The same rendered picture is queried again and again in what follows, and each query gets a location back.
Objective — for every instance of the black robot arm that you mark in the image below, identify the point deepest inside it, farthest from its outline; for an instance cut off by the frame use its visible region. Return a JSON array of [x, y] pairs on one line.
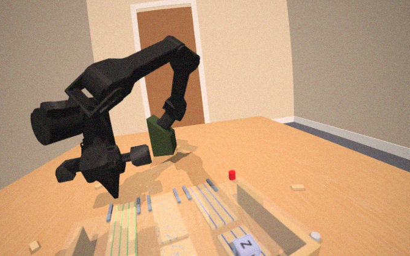
[[109, 82]]

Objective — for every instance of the red cylinder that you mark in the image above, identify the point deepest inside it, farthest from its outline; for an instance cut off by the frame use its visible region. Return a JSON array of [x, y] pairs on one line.
[[232, 175]]

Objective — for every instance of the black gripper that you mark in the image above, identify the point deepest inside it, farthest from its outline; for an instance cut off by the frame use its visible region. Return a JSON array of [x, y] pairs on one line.
[[138, 155]]

